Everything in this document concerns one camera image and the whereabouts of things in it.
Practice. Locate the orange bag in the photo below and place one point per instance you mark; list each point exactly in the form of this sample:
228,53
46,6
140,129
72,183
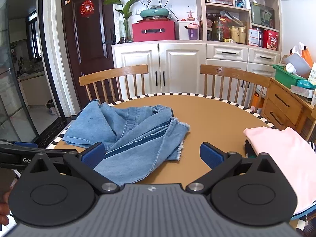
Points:
307,54

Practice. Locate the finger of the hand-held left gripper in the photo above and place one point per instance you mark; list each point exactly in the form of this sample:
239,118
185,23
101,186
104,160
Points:
24,145

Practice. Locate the white cabinet with shelves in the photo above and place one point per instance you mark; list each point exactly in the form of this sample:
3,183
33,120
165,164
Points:
182,64

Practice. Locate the white box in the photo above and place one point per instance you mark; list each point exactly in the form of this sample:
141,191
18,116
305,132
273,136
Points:
182,30

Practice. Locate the teal pot with bare branches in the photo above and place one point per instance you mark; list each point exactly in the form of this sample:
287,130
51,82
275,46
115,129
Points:
154,13

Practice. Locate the wooden drawer cabinet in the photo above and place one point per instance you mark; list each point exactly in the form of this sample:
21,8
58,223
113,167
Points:
284,103

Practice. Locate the kitchen counter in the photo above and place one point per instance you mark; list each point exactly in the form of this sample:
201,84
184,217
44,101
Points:
32,86

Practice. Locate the dark wooden door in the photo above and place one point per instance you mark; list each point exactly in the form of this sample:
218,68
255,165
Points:
93,54

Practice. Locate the glass sliding door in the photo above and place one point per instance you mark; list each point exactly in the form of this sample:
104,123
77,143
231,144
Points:
9,91

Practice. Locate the glass jar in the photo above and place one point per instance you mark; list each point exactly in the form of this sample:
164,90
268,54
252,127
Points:
217,29

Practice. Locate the grey board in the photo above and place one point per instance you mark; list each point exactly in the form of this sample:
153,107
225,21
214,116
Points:
297,63

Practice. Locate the folded pink cloth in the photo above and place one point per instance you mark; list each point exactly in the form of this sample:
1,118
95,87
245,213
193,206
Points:
279,150

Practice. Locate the white bottle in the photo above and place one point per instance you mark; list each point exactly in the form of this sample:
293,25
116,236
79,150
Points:
290,69

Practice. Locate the green transparent box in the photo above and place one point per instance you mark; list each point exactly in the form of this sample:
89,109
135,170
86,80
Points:
263,14

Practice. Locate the red storage box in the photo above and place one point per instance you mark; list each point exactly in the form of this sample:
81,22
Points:
153,30

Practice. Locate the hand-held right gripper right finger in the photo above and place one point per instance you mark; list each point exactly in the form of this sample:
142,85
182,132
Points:
212,156

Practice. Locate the yellow jar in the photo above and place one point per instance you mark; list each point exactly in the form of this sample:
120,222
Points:
238,34

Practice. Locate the white and blue carton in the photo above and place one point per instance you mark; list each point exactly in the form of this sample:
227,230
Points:
253,37

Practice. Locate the wooden spindle chair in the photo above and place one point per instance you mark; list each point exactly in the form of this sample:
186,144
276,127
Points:
234,74
111,72

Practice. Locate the green plastic basket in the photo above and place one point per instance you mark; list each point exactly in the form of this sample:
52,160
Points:
284,77

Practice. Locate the green plant in glass vase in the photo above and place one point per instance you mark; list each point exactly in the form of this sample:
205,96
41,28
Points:
126,12

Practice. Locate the shoes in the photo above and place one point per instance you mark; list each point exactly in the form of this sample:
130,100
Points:
51,107

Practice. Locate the person's left hand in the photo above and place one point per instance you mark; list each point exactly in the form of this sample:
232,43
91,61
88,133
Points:
4,209

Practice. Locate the purple drinking bottle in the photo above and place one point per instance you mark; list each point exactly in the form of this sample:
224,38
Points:
193,33

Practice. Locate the tissue box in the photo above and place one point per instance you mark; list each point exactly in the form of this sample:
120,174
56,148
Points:
302,92

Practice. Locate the red door ornament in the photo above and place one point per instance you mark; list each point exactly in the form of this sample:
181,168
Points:
87,8

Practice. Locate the teal packet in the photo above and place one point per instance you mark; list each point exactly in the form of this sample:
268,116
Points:
306,84

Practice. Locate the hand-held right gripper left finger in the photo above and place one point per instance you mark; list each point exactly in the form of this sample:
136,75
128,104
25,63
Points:
93,154

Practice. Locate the brown table mat checked border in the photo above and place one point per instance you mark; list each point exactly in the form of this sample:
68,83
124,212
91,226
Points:
217,118

